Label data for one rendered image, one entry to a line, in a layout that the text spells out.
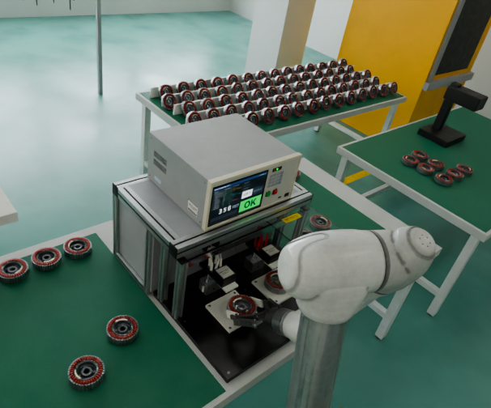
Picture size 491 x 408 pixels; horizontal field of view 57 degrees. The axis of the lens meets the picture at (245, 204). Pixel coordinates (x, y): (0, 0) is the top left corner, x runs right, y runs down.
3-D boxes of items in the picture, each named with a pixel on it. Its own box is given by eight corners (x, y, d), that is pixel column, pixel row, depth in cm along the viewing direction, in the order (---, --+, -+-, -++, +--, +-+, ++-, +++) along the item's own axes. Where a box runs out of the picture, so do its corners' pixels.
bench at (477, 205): (537, 232, 407) (587, 161, 363) (433, 323, 295) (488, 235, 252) (430, 172, 468) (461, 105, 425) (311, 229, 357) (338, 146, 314)
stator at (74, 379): (94, 354, 154) (93, 348, 152) (111, 378, 148) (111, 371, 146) (61, 372, 147) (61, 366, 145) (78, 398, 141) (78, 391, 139)
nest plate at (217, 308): (258, 316, 177) (259, 313, 176) (228, 333, 168) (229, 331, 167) (234, 291, 185) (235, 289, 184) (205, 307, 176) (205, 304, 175)
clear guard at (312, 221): (351, 250, 181) (356, 239, 178) (311, 272, 167) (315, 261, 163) (293, 206, 199) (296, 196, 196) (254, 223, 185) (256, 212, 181)
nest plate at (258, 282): (301, 291, 191) (301, 289, 190) (275, 306, 182) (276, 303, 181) (276, 269, 199) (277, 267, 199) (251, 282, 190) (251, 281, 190)
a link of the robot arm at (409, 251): (391, 247, 110) (342, 249, 106) (437, 210, 95) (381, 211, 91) (409, 299, 104) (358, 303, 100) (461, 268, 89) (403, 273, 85)
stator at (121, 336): (140, 342, 161) (141, 336, 158) (108, 349, 156) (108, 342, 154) (135, 318, 169) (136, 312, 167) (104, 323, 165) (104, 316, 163)
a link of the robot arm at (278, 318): (303, 330, 153) (290, 326, 158) (298, 306, 151) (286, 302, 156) (284, 343, 148) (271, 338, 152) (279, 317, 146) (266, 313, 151)
